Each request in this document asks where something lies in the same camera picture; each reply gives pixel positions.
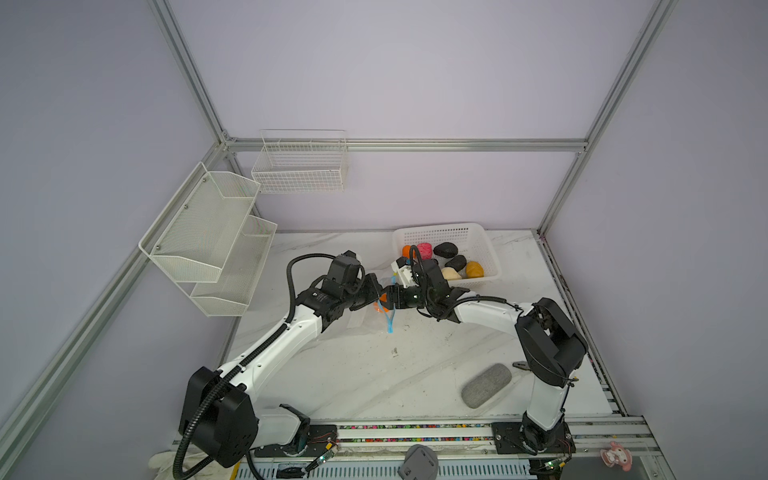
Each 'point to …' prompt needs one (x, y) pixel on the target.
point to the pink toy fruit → (426, 250)
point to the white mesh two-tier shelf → (205, 239)
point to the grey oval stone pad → (490, 381)
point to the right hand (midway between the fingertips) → (378, 298)
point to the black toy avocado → (458, 262)
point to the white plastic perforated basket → (462, 249)
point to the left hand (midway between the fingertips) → (383, 289)
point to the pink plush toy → (617, 455)
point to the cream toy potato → (450, 273)
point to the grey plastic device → (420, 463)
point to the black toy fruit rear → (446, 249)
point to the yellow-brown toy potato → (474, 270)
